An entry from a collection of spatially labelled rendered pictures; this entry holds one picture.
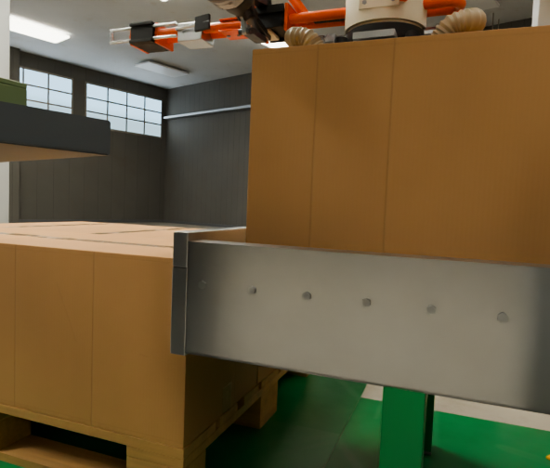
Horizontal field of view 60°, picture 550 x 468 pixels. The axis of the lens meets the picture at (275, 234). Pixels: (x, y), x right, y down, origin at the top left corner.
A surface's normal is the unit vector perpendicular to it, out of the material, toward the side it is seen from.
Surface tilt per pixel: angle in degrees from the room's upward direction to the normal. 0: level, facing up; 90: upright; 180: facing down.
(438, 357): 90
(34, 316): 90
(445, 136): 90
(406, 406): 90
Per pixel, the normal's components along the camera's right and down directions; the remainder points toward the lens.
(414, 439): -0.36, 0.04
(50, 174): 0.77, 0.07
